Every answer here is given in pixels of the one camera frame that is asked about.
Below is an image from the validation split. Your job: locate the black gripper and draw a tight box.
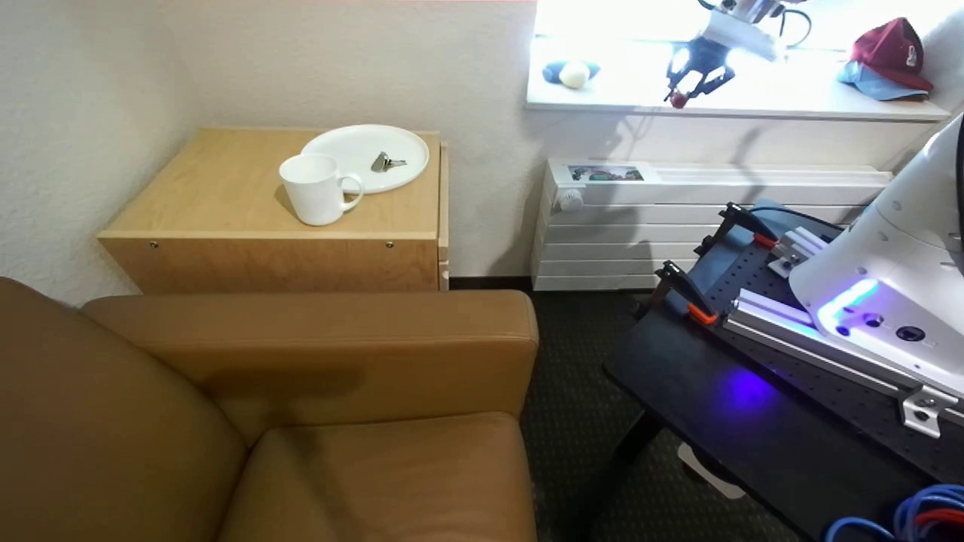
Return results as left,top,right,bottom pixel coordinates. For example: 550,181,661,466
663,20,781,98

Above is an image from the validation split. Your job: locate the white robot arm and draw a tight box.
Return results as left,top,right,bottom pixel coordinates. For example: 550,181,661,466
726,116,964,398

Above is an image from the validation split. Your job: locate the white window sill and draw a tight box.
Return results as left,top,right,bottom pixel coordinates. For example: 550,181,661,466
526,36,947,124

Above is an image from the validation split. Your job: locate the light wooden cabinet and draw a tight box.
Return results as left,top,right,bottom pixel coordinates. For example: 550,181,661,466
100,130,448,293

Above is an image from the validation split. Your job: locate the blue and yellow toy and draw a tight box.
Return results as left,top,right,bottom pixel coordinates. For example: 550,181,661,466
542,59,600,89

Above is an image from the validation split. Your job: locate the maroon and blue cap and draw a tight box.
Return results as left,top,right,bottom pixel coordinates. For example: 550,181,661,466
839,17,933,103

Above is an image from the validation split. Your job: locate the small grey object on plate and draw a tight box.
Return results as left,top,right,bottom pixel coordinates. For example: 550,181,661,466
372,151,406,173

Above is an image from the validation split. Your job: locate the white round plate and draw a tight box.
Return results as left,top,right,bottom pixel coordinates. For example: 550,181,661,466
304,124,430,194

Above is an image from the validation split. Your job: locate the black robot table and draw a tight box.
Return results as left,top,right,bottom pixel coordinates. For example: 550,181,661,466
606,206,964,542

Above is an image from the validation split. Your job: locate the white ceramic mug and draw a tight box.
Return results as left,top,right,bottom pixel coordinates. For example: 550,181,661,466
278,154,364,226

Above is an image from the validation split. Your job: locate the brown leather armchair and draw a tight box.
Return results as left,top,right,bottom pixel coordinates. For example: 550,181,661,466
0,280,540,542

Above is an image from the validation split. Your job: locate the white wall radiator heater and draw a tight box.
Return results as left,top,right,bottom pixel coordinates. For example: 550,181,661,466
533,160,889,293

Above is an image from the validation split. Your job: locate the orange handled black clamp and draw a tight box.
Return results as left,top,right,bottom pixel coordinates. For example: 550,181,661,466
658,259,716,328

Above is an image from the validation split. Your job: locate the blue cable bundle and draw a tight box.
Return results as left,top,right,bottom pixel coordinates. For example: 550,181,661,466
822,483,964,542

